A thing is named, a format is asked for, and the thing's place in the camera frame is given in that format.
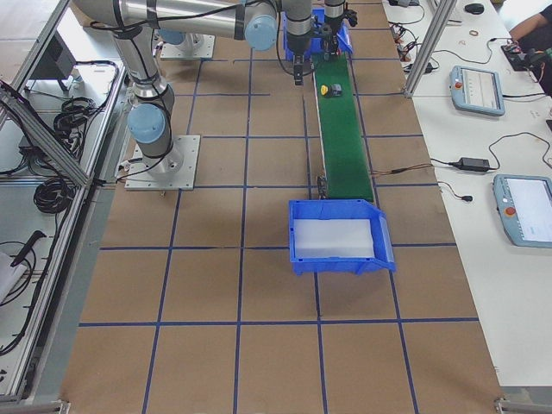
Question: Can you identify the blue bin with foam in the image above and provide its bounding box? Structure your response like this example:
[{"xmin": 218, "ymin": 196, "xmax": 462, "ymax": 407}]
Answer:
[{"xmin": 289, "ymin": 199, "xmax": 396, "ymax": 275}]

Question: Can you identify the blue bin with buttons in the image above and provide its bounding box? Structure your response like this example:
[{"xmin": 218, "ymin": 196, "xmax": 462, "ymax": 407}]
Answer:
[{"xmin": 282, "ymin": 7, "xmax": 354, "ymax": 61}]

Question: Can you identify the black power adapter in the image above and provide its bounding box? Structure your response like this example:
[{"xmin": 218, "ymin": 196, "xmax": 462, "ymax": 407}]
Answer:
[{"xmin": 455, "ymin": 157, "xmax": 492, "ymax": 173}]

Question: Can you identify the far teach pendant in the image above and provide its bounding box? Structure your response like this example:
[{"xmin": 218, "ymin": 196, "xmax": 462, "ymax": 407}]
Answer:
[{"xmin": 449, "ymin": 66, "xmax": 505, "ymax": 116}]

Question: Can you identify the near teach pendant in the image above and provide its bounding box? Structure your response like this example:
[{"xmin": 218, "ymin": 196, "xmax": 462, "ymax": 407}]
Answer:
[{"xmin": 492, "ymin": 174, "xmax": 551, "ymax": 248}]

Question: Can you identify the robot arm near source bin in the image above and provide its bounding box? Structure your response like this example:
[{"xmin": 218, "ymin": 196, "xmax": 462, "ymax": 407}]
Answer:
[{"xmin": 76, "ymin": 1, "xmax": 312, "ymax": 178}]

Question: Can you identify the green conveyor belt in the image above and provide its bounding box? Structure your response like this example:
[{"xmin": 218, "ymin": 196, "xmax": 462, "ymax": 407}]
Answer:
[{"xmin": 314, "ymin": 53, "xmax": 374, "ymax": 202}]

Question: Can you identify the teach pendant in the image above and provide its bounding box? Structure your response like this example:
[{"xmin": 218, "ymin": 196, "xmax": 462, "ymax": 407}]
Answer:
[
  {"xmin": 492, "ymin": 174, "xmax": 551, "ymax": 248},
  {"xmin": 449, "ymin": 66, "xmax": 505, "ymax": 116}
]

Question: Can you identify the black gripper empty-bin side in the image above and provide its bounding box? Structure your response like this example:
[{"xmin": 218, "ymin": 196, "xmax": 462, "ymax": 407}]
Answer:
[{"xmin": 321, "ymin": 16, "xmax": 343, "ymax": 56}]

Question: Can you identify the robot arm near empty bin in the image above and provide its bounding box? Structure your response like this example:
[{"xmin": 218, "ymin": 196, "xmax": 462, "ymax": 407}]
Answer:
[{"xmin": 322, "ymin": 0, "xmax": 358, "ymax": 60}]

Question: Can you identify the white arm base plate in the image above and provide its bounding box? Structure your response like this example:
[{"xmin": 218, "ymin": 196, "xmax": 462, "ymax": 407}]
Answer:
[{"xmin": 124, "ymin": 135, "xmax": 201, "ymax": 191}]

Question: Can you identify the black gripper source side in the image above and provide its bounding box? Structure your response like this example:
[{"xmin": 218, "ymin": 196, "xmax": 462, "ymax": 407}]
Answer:
[{"xmin": 286, "ymin": 19, "xmax": 311, "ymax": 85}]

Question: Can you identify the aluminium frame post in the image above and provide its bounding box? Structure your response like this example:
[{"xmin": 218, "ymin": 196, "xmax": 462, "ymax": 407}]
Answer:
[{"xmin": 404, "ymin": 0, "xmax": 455, "ymax": 97}]

